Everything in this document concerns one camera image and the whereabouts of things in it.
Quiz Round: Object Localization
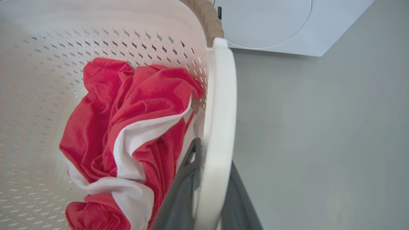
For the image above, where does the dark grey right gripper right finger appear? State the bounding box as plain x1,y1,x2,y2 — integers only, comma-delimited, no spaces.
220,161,264,230

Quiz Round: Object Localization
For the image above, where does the beige rope basket handle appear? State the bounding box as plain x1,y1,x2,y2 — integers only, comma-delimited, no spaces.
183,0,225,48

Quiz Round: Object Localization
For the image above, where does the white perforated plastic laundry basket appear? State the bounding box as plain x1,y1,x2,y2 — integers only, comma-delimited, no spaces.
0,0,237,230

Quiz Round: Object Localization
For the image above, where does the red and white garment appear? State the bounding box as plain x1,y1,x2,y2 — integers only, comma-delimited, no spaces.
59,57,205,230

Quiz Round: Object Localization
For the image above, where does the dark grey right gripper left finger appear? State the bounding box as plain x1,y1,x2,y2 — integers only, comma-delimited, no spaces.
150,138,203,230

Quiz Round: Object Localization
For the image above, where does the white washing machine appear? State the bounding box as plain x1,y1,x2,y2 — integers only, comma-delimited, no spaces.
209,0,375,57

